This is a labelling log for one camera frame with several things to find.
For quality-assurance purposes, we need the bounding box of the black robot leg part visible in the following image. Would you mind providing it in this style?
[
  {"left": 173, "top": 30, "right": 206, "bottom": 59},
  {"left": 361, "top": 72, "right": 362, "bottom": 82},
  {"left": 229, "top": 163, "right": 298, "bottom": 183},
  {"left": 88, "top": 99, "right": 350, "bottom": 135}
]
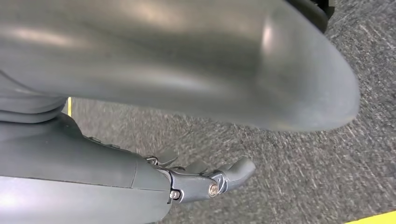
[{"left": 286, "top": 0, "right": 336, "bottom": 33}]

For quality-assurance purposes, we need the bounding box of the silver robot body shell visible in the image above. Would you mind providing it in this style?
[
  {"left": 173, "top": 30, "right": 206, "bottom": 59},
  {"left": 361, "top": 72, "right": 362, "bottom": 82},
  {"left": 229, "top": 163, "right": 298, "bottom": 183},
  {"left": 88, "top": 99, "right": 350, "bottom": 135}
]
[{"left": 0, "top": 0, "right": 361, "bottom": 133}]

